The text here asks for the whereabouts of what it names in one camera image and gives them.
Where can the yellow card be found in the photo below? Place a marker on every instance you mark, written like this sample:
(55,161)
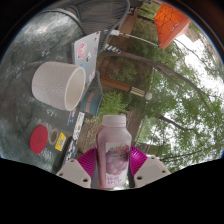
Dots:
(60,141)

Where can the pink juice bottle white cap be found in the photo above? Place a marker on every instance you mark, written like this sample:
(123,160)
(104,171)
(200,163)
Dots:
(113,146)

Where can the silver laptop with stickers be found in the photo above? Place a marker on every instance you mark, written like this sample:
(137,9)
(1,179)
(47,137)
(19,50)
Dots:
(85,50)

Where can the white textured cup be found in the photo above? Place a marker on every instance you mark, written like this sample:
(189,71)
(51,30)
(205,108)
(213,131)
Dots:
(53,85)

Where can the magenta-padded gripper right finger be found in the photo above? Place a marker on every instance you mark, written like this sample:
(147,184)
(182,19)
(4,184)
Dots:
(138,161)

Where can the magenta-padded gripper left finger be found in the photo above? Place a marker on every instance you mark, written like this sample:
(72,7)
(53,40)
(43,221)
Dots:
(87,161)

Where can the white sticker sheet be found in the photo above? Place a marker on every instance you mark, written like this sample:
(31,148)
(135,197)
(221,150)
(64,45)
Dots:
(78,125)

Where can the black laptop with stickers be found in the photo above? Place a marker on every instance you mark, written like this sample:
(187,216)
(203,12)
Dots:
(68,151)

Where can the potted green plant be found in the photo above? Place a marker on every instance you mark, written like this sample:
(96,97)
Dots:
(91,103)

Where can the flat round red coaster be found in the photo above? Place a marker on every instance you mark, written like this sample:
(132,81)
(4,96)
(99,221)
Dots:
(38,139)

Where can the orange canopy tent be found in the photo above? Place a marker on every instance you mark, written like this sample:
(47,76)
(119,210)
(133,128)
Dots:
(170,25)

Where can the blue yellow striped bollard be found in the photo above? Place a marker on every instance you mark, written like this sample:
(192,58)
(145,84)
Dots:
(112,48)

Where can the grey wicker chair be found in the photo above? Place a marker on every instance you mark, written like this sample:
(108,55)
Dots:
(100,13)

